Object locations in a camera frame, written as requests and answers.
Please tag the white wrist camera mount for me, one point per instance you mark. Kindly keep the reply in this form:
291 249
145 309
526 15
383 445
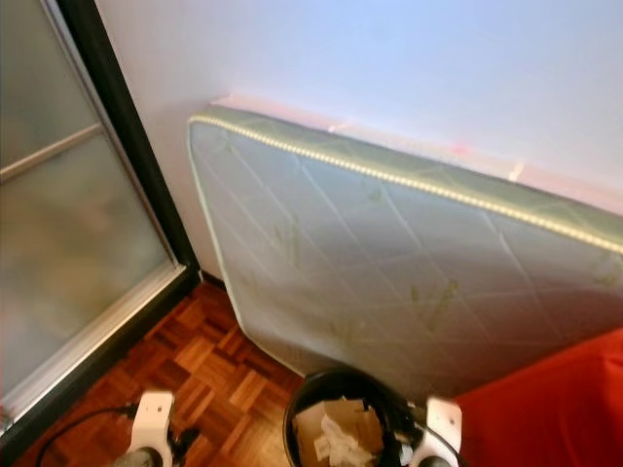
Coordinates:
440 433
156 418

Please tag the crumpled white paper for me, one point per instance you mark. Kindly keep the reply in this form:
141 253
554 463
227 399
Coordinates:
336 449

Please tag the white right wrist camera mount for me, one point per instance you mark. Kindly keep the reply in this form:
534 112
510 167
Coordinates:
440 433

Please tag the brown cardboard piece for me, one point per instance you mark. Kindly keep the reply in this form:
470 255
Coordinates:
341 416

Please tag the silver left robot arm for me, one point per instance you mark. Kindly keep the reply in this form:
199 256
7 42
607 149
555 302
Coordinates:
148 457

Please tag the black waste bin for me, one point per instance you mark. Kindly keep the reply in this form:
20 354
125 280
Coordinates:
384 399

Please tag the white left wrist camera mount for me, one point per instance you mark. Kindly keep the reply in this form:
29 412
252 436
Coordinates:
156 418

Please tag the frosted glass sliding door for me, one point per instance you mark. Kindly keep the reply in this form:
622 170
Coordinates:
68 243

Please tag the red covered folded mattress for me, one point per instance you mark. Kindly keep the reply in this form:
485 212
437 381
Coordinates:
545 409

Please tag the dark wooden baseboard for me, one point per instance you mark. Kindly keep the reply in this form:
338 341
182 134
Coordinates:
211 279

